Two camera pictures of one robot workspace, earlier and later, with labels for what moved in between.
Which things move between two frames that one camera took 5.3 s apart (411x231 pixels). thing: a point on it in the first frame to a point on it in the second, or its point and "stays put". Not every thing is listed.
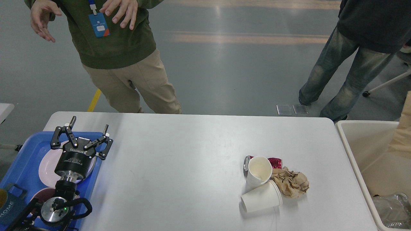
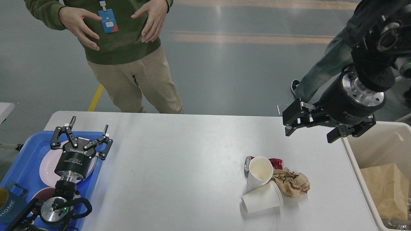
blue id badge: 98,23 to 109,22
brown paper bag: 400,147 to 390,189
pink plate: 47,167 stays put
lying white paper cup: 265,197 stays put
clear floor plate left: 284,109 stays put
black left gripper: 75,162 stays put
